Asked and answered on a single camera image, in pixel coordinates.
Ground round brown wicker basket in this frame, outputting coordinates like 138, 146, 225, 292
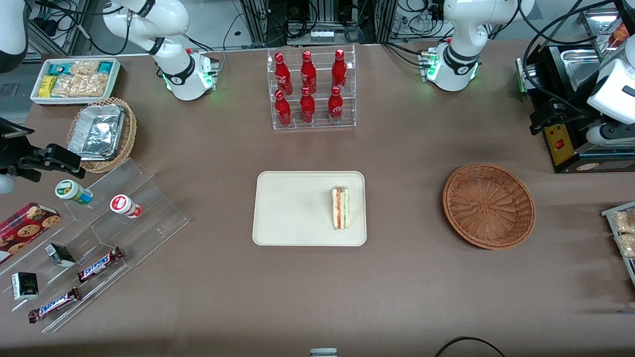
443, 163, 536, 250

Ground small black white box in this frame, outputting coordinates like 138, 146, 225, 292
11, 272, 40, 301

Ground yellow snack pack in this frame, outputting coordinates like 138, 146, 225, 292
38, 75, 58, 98

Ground oval light wicker basket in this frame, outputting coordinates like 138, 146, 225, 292
66, 97, 138, 174

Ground red cola bottle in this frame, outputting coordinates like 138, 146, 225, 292
300, 86, 317, 124
300, 51, 318, 95
331, 49, 348, 93
274, 53, 294, 96
327, 85, 344, 124
274, 89, 293, 127

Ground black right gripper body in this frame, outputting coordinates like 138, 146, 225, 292
0, 117, 36, 172

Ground green lid cup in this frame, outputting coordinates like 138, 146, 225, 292
55, 179, 94, 206

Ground clear rice cracker pack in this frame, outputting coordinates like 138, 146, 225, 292
614, 233, 635, 259
610, 209, 635, 234

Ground black floor cable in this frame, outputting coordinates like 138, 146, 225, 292
434, 336, 506, 357

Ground brown Snickers bar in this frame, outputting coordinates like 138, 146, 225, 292
77, 246, 125, 284
28, 287, 82, 324

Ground beige plastic tray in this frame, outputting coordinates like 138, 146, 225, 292
252, 171, 368, 247

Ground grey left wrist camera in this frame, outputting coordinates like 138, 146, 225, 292
585, 122, 635, 147

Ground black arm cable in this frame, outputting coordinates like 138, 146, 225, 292
522, 0, 611, 119

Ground clear acrylic bottle rack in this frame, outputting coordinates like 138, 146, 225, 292
267, 45, 357, 131

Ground white snack bin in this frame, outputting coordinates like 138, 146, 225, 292
30, 58, 122, 107

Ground yellow emergency stop box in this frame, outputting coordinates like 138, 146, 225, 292
542, 123, 580, 167

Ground clear acrylic stepped display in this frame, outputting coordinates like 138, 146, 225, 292
0, 158, 190, 334

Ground red lid cup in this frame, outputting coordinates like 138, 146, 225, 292
110, 194, 143, 220

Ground red cookie box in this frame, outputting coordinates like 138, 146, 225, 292
0, 202, 62, 265

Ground triangular sandwich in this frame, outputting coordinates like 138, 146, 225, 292
330, 185, 351, 231

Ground black metal machine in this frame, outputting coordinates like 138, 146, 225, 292
515, 42, 635, 175

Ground grey snack tray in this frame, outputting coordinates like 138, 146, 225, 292
600, 200, 635, 289

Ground aluminium foil container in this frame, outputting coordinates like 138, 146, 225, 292
67, 103, 126, 162

